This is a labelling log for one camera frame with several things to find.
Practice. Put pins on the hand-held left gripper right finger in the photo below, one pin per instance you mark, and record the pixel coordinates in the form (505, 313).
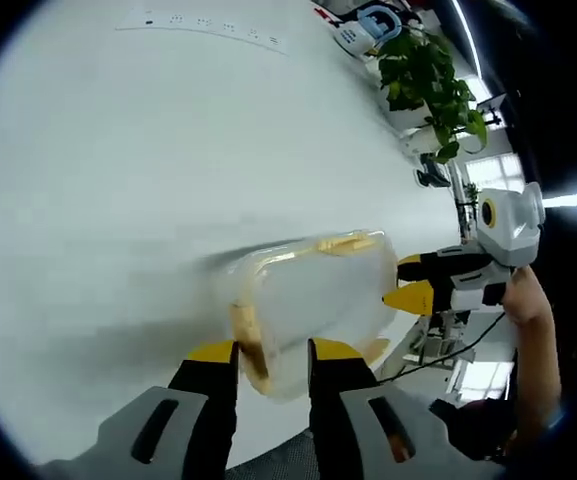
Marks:
(338, 400)

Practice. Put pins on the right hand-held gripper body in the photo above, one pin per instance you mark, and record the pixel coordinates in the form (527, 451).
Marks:
(510, 225)

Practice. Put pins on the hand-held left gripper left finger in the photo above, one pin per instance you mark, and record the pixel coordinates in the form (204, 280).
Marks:
(198, 400)

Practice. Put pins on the clear box with plastic buckle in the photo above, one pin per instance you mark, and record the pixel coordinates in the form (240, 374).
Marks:
(313, 310)

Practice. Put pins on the ceiling light strip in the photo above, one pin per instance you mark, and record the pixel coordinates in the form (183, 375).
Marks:
(575, 199)

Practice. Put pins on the grey mesh chair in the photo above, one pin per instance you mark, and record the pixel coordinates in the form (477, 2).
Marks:
(273, 457)

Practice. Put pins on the person's black clothing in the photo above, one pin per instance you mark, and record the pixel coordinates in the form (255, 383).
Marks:
(473, 430)

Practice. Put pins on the green potted plant white pot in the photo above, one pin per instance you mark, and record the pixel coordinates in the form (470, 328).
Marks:
(423, 75)

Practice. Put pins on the white power strip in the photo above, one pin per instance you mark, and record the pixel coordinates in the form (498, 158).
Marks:
(203, 25)

